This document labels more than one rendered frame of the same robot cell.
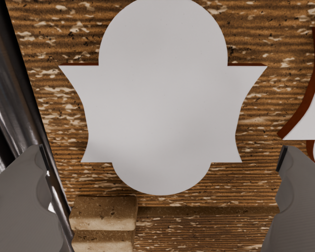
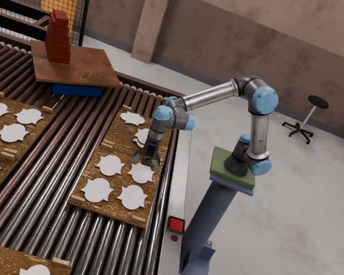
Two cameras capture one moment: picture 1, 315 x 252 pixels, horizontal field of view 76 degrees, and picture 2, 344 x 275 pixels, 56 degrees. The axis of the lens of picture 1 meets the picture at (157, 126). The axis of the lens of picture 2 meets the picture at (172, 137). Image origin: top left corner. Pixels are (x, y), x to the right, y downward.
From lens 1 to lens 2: 151 cm
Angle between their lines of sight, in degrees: 27
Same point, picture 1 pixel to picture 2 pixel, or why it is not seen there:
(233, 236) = (132, 150)
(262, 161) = (126, 162)
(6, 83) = (162, 186)
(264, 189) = (126, 157)
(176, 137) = (140, 169)
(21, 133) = (164, 180)
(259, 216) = (128, 153)
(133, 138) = (146, 172)
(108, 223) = not seen: hidden behind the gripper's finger
